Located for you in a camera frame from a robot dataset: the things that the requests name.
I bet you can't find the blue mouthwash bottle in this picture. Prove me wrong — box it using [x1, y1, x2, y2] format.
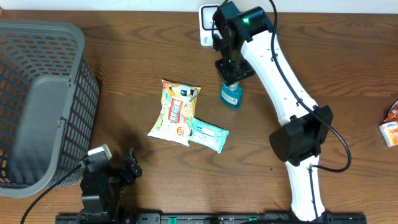
[220, 82, 243, 109]

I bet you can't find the yellow chips snack bag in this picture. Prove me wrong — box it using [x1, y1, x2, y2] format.
[147, 80, 201, 146]

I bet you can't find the light blue wet wipes pack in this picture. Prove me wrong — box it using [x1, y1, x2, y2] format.
[188, 118, 229, 154]

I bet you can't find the brown Top chocolate bar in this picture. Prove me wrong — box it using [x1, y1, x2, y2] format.
[384, 101, 398, 123]

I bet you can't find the small orange white tissue pack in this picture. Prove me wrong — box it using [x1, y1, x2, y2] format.
[379, 121, 398, 147]

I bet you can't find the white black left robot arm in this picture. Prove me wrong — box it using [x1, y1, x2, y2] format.
[80, 144, 142, 223]

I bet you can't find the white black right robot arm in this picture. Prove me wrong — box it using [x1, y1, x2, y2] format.
[211, 1, 333, 221]

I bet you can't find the white barcode scanner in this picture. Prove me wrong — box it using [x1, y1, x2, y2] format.
[198, 4, 220, 47]

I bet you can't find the grey plastic mesh basket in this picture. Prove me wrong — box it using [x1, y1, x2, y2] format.
[1, 20, 100, 198]

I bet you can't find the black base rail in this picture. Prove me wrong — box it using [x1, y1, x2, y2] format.
[55, 212, 368, 224]

